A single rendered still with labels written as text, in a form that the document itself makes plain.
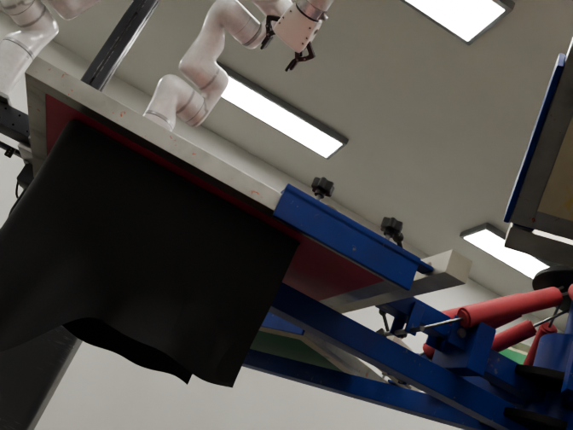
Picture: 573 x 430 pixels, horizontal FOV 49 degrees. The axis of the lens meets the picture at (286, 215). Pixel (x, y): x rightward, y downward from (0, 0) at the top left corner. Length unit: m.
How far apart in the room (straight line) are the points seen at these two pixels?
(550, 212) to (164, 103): 1.11
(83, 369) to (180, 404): 0.80
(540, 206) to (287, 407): 4.44
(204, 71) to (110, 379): 3.57
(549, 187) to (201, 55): 1.12
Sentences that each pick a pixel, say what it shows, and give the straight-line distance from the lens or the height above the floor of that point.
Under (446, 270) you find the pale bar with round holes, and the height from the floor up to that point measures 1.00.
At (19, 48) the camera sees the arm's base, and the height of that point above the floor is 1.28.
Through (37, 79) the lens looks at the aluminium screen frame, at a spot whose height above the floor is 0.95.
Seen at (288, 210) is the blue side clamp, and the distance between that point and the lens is 1.13.
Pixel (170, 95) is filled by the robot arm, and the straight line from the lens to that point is 1.86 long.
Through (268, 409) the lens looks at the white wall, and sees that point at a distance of 5.41.
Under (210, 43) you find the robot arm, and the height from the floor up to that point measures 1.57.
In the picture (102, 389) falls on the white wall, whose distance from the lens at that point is 5.14.
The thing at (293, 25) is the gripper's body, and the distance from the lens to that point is 1.71.
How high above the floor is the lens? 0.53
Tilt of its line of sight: 22 degrees up
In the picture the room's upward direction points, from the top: 24 degrees clockwise
